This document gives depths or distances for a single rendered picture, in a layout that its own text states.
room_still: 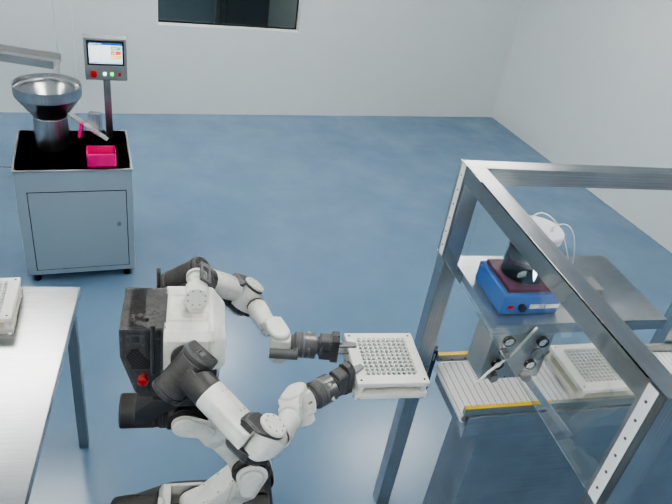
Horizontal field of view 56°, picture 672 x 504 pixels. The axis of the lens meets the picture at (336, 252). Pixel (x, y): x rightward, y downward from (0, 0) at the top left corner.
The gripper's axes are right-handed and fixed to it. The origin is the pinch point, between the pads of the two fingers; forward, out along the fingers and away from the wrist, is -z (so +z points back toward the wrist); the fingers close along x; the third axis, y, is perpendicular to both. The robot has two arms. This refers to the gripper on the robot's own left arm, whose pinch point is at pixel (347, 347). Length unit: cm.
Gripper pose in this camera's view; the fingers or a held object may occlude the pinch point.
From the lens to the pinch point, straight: 218.4
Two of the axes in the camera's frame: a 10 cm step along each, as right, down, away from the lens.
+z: -9.9, -0.8, -0.9
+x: -1.2, 8.3, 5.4
